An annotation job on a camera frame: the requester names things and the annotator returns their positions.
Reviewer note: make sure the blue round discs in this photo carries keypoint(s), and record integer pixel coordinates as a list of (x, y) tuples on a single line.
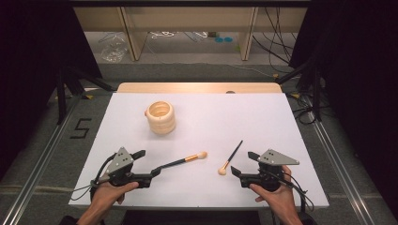
[(224, 39)]

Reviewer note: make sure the small thin makeup brush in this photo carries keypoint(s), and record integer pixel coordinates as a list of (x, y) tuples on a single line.
[(230, 157)]

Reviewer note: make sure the black metal stand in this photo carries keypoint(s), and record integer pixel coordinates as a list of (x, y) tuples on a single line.
[(309, 84), (67, 90)]

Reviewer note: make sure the ringed wooden brush holder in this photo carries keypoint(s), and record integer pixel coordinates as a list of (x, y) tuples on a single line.
[(161, 123)]

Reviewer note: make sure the person's right hand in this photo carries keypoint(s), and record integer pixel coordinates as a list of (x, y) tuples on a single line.
[(281, 200)]

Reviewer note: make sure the clear plastic bag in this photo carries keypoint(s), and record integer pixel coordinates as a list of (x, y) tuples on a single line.
[(114, 50)]

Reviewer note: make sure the white table cover board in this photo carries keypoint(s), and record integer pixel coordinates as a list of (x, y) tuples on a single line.
[(203, 125)]

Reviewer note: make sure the aluminium floor rail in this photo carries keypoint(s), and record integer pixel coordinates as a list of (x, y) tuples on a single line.
[(40, 159), (341, 172)]

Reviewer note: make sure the black curtain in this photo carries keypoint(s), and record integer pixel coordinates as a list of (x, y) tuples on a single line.
[(34, 62), (359, 78)]

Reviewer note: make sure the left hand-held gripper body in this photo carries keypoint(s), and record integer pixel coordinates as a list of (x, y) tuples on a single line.
[(120, 161)]

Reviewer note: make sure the person's left hand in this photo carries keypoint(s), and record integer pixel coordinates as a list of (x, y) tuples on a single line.
[(108, 195)]

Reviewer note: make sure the light wooden shelf unit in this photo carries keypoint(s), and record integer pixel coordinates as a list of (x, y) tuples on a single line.
[(191, 18)]

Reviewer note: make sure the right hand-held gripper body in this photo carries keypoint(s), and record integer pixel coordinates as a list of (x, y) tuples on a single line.
[(272, 159)]

